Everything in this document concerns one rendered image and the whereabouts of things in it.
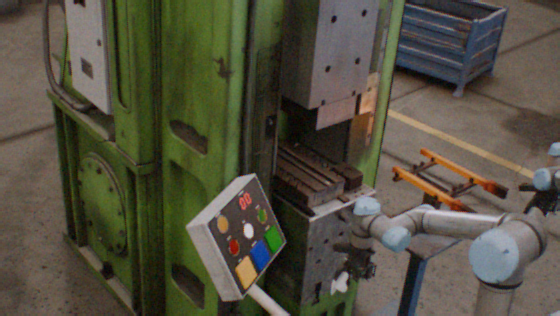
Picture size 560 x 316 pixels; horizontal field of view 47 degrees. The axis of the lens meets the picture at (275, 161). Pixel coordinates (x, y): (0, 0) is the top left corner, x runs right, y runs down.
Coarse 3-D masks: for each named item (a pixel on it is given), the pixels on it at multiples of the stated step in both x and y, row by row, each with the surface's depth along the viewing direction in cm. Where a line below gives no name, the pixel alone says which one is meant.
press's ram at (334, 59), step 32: (320, 0) 208; (352, 0) 218; (288, 32) 224; (320, 32) 214; (352, 32) 225; (288, 64) 229; (320, 64) 221; (352, 64) 232; (288, 96) 234; (320, 96) 229
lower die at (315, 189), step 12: (288, 144) 283; (300, 156) 274; (288, 168) 265; (300, 168) 265; (324, 168) 267; (276, 180) 263; (312, 180) 258; (336, 180) 259; (300, 192) 253; (312, 192) 252; (324, 192) 256; (336, 192) 261; (312, 204) 254
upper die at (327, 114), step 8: (352, 96) 241; (280, 104) 247; (288, 104) 243; (296, 104) 240; (328, 104) 233; (336, 104) 236; (344, 104) 240; (352, 104) 243; (288, 112) 245; (296, 112) 241; (304, 112) 237; (312, 112) 234; (320, 112) 232; (328, 112) 235; (336, 112) 238; (344, 112) 242; (352, 112) 245; (304, 120) 239; (312, 120) 235; (320, 120) 234; (328, 120) 237; (336, 120) 241; (344, 120) 244; (312, 128) 236; (320, 128) 236
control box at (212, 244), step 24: (240, 192) 210; (216, 216) 198; (240, 216) 208; (192, 240) 198; (216, 240) 195; (240, 240) 205; (264, 240) 216; (216, 264) 198; (216, 288) 203; (240, 288) 200
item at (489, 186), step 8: (424, 152) 289; (432, 152) 288; (440, 160) 283; (448, 160) 283; (456, 168) 278; (464, 168) 278; (464, 176) 276; (472, 176) 272; (480, 184) 270; (488, 184) 267; (496, 184) 266; (496, 192) 266; (504, 192) 263
